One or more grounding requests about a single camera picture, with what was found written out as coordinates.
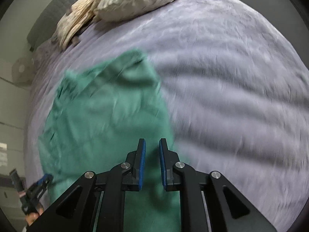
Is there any grey quilted headboard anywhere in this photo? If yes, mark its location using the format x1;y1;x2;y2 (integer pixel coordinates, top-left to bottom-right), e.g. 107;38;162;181
27;0;77;52

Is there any beige wrinkled pillow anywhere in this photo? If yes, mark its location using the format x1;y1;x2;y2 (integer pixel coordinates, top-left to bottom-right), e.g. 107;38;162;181
53;0;101;51

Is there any green garment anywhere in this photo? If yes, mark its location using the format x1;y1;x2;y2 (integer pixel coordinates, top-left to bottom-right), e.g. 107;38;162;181
38;50;181;231

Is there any person's left hand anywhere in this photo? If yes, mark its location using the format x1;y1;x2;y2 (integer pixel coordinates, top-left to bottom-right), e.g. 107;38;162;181
25;203;44;226

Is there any white wardrobe with red decals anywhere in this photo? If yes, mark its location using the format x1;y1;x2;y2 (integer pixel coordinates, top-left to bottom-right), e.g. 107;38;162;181
1;59;29;208

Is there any white electric fan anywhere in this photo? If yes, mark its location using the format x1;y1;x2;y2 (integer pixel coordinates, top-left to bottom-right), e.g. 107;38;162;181
12;57;35;86

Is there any lavender plush bed blanket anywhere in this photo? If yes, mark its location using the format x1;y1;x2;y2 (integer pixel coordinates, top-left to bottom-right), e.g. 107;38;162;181
24;0;308;231

